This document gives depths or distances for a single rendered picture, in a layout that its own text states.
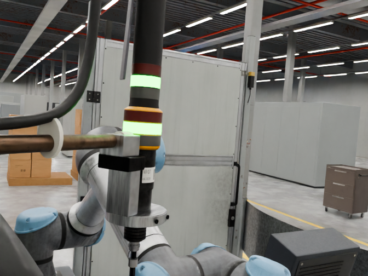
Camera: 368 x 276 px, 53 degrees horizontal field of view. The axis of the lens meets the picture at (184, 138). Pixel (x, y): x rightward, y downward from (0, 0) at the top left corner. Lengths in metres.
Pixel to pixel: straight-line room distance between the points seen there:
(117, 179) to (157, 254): 0.28
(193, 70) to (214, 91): 0.22
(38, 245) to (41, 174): 6.92
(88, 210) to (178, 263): 0.54
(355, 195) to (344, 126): 3.90
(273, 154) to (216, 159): 8.72
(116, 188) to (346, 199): 6.97
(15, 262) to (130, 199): 0.12
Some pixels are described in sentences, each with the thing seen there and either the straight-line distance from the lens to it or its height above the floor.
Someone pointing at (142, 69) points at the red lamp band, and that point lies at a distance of 0.41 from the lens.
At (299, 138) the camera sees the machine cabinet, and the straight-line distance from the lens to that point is 10.61.
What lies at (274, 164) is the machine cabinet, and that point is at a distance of 11.29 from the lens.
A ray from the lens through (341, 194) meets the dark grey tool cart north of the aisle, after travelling 7.34.
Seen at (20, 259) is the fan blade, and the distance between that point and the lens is 0.42.
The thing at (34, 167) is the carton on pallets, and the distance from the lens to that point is 8.05.
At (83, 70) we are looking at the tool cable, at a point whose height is 1.60.
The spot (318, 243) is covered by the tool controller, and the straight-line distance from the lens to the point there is 1.15.
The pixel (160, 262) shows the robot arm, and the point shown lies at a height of 1.33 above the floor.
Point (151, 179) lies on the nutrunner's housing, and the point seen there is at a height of 1.49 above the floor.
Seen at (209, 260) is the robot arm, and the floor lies 1.32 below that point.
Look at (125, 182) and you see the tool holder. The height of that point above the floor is 1.49.
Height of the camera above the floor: 1.56
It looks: 3 degrees down
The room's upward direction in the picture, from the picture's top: 4 degrees clockwise
